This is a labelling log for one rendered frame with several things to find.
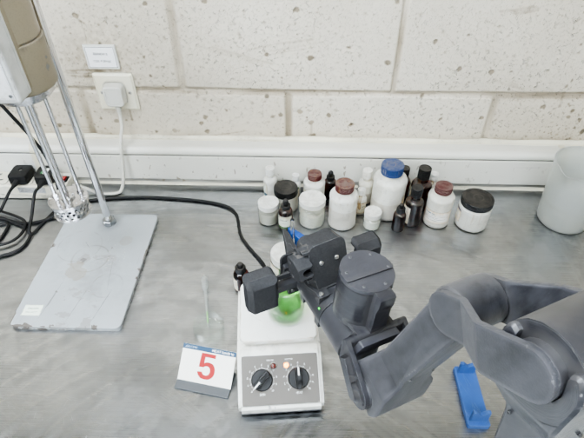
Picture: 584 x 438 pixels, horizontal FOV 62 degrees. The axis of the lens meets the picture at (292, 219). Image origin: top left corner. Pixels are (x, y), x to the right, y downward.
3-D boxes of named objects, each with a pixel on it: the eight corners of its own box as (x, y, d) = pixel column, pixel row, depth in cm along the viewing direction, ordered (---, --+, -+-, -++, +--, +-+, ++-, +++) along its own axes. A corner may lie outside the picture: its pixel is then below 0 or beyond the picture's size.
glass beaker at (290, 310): (263, 329, 77) (262, 295, 71) (268, 296, 81) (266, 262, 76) (308, 332, 76) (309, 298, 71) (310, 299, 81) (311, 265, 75)
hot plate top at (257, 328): (317, 341, 76) (317, 338, 75) (239, 345, 75) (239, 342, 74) (309, 282, 84) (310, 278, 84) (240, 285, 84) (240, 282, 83)
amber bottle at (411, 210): (420, 217, 108) (428, 182, 102) (418, 228, 106) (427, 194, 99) (401, 214, 109) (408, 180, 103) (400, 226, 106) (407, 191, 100)
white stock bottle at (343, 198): (356, 231, 105) (361, 192, 98) (328, 231, 105) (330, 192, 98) (354, 213, 110) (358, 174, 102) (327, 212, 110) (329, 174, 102)
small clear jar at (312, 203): (324, 212, 110) (326, 189, 105) (324, 229, 105) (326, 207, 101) (298, 211, 110) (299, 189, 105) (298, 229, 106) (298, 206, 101)
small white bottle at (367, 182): (374, 202, 112) (378, 171, 106) (361, 206, 111) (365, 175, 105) (366, 194, 114) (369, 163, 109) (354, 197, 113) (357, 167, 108)
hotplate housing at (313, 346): (324, 413, 75) (327, 387, 70) (239, 418, 75) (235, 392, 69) (310, 298, 92) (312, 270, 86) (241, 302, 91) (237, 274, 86)
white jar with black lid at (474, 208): (491, 221, 107) (500, 196, 103) (477, 237, 104) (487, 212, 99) (461, 208, 111) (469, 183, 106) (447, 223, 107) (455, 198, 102)
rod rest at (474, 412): (489, 429, 73) (495, 418, 71) (467, 428, 74) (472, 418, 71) (473, 369, 81) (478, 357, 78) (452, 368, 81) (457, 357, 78)
